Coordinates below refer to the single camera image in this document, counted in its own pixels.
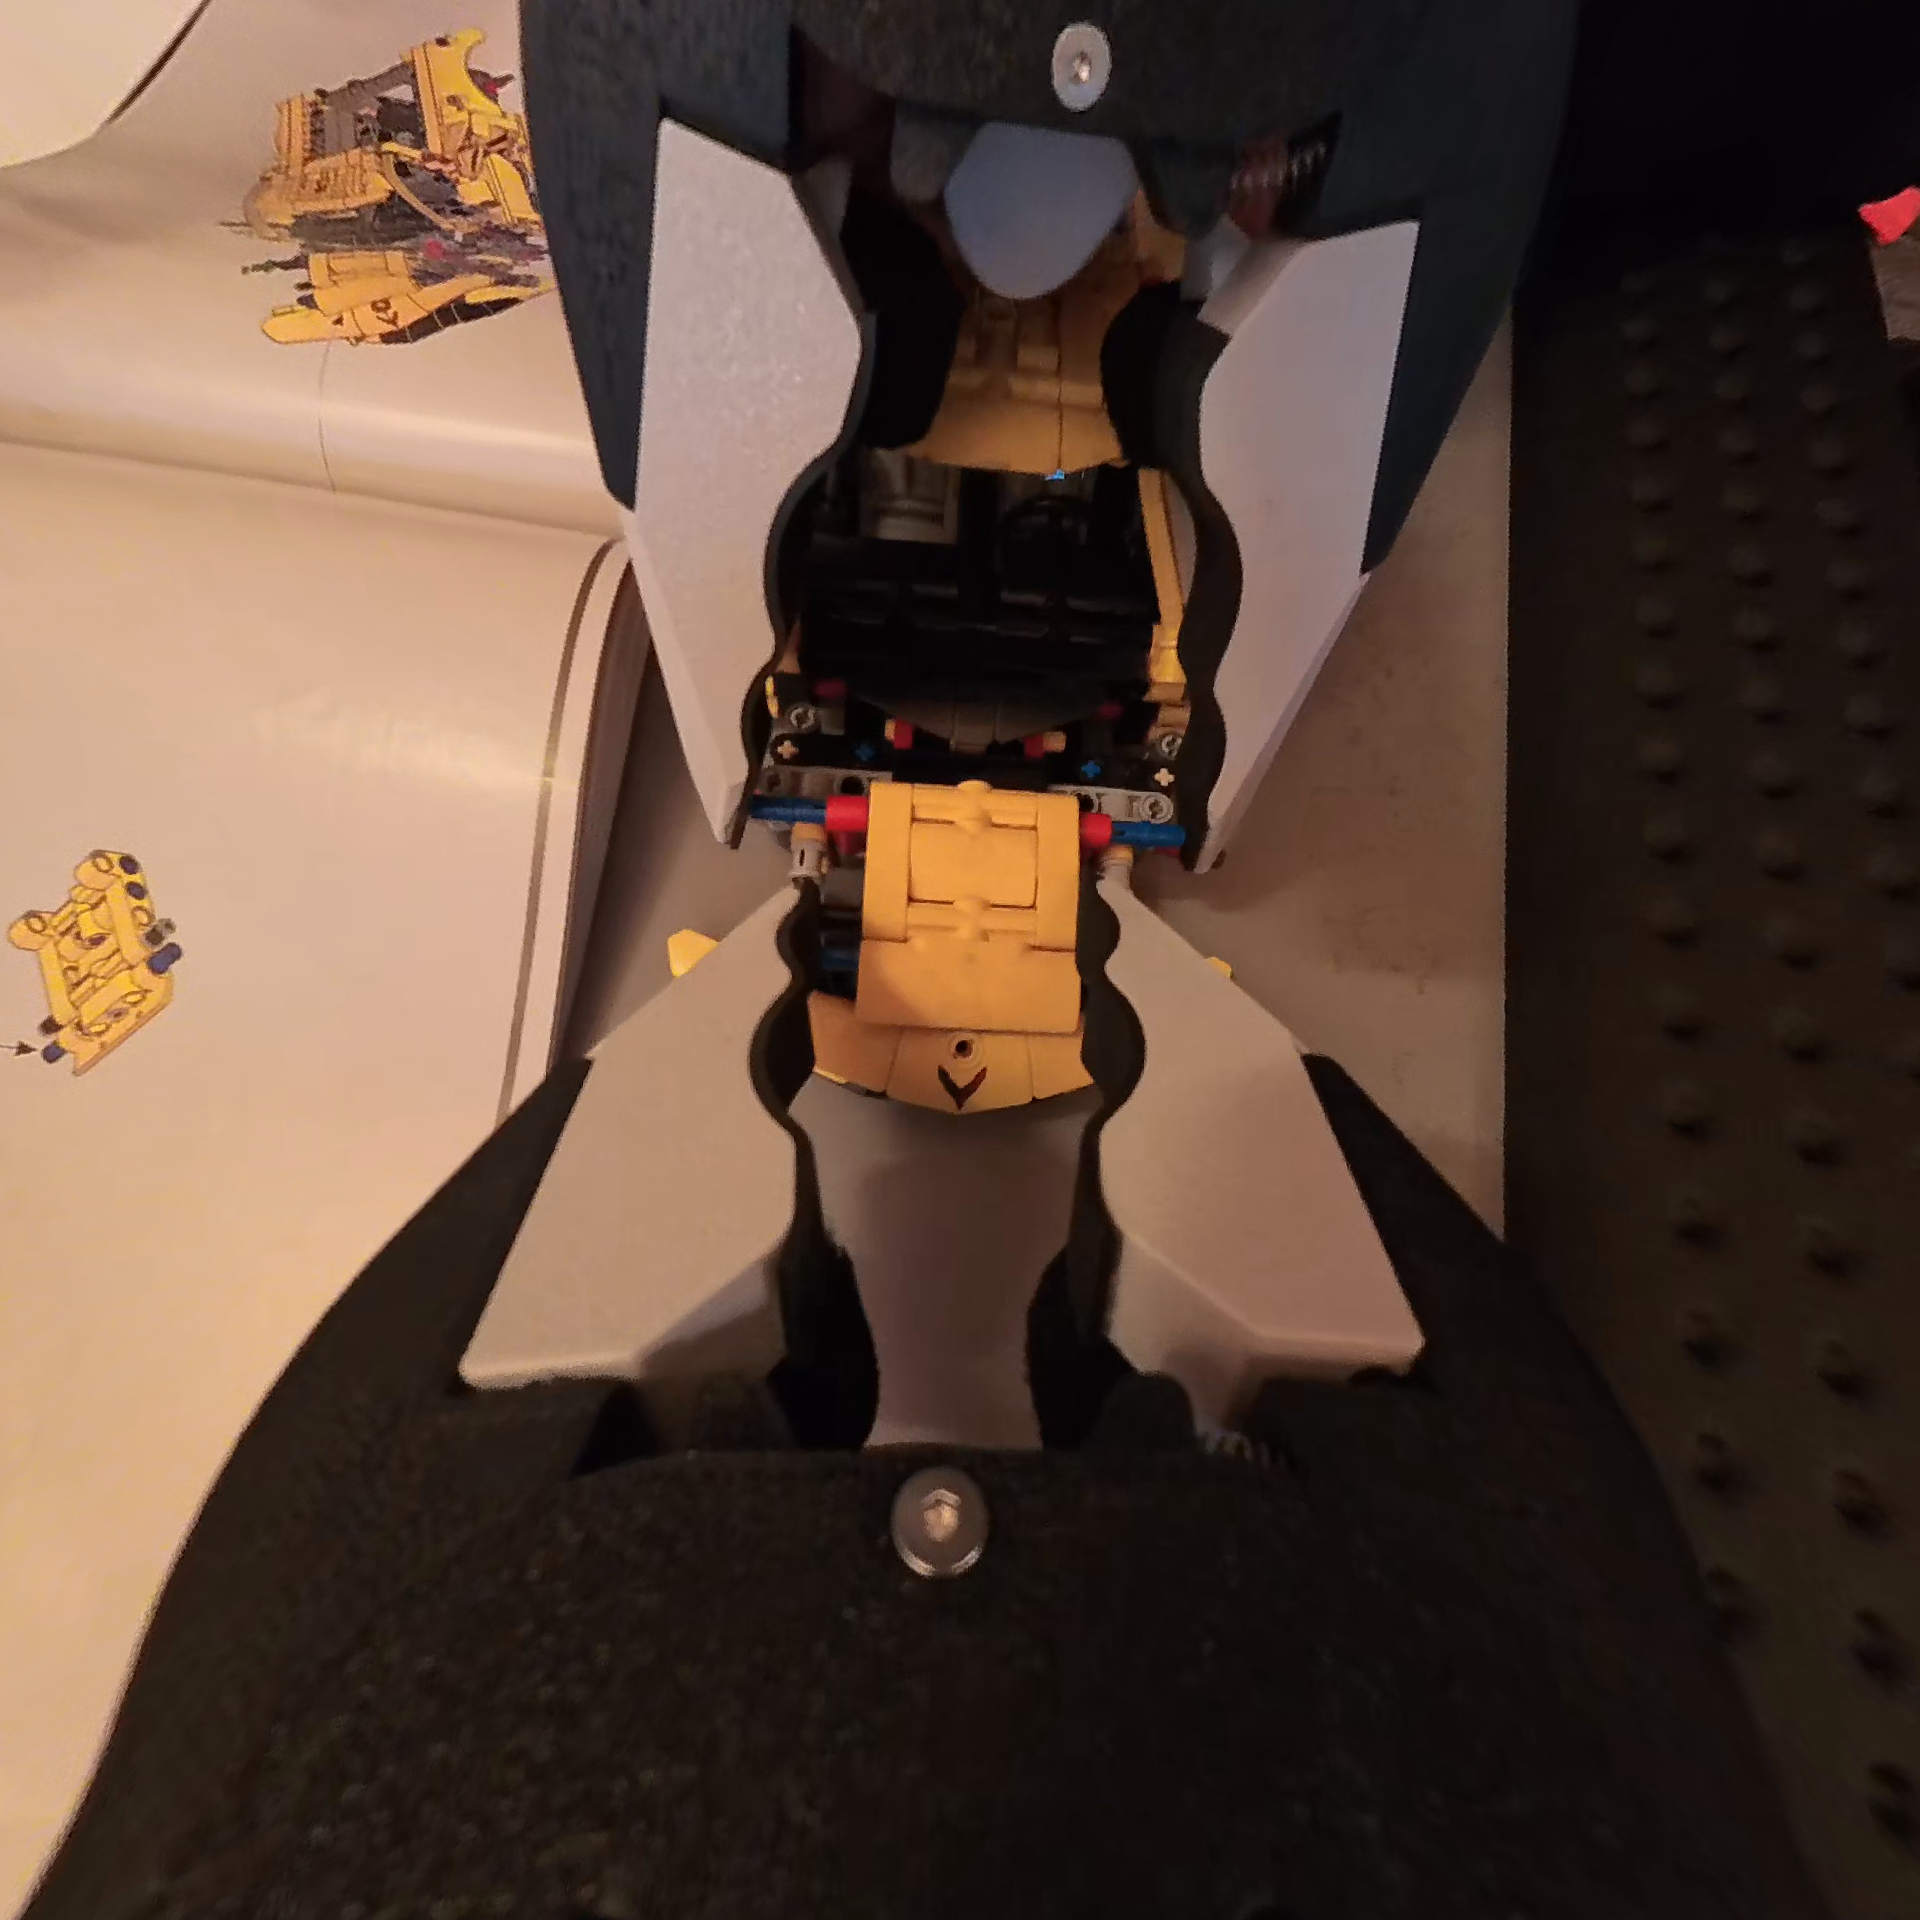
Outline yellow brick hood panel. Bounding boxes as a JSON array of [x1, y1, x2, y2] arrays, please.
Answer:
[[859, 780, 1087, 1037]]

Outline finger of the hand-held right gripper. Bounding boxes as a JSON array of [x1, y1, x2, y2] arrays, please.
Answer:
[[619, 116, 876, 855], [1177, 221, 1423, 876]]

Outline open instruction booklet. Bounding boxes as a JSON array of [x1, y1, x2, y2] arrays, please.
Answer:
[[0, 0, 653, 1862]]

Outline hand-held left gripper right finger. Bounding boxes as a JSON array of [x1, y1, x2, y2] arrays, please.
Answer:
[[1088, 873, 1426, 1377]]

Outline yellow brick model car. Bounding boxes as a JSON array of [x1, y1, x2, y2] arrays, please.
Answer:
[[668, 195, 1248, 1119]]

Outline black dotted rubber mat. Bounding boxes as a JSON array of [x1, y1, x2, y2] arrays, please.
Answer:
[[1507, 223, 1920, 1920]]

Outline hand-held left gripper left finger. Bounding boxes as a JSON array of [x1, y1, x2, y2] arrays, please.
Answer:
[[456, 883, 811, 1389]]

